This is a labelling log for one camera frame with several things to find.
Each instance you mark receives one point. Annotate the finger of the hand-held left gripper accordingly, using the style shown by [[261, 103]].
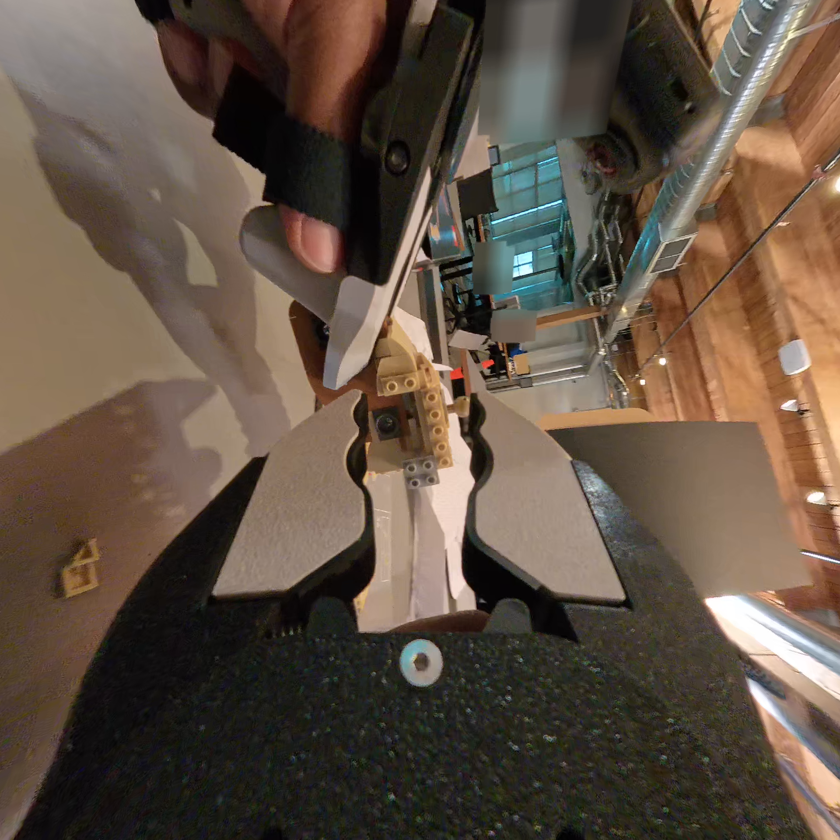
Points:
[[348, 341]]

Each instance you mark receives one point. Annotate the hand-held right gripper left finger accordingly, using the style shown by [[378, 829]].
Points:
[[295, 512]]

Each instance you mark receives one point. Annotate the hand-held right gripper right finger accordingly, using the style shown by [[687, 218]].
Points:
[[544, 518]]

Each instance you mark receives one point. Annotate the tan and orange brick model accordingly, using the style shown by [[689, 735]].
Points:
[[400, 367]]

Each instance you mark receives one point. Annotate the small tan wedge brick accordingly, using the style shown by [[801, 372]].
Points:
[[79, 577]]

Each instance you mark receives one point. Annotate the person's left hand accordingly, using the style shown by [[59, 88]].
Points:
[[315, 59]]

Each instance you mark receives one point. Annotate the small black monitor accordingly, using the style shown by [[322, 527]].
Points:
[[476, 193]]

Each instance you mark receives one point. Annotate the torn white paper bag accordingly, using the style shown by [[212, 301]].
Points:
[[430, 558]]

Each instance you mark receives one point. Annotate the colourful picture box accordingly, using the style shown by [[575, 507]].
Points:
[[446, 223]]

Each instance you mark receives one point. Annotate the large window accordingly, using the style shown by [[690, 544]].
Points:
[[538, 197]]

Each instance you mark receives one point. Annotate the silver ventilation duct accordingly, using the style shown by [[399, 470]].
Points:
[[735, 118]]

